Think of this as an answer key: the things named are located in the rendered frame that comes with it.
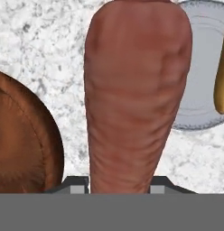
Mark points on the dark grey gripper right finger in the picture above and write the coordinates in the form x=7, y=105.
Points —
x=161, y=183

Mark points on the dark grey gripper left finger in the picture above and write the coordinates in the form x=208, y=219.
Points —
x=75, y=183

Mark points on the reddish brown sausage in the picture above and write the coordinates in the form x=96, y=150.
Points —
x=135, y=90

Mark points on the brown wooden bowl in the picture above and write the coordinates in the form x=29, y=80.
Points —
x=23, y=138

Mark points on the golden yellow bun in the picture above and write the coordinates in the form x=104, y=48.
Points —
x=222, y=81

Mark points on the grey round plate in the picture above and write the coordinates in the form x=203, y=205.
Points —
x=201, y=60

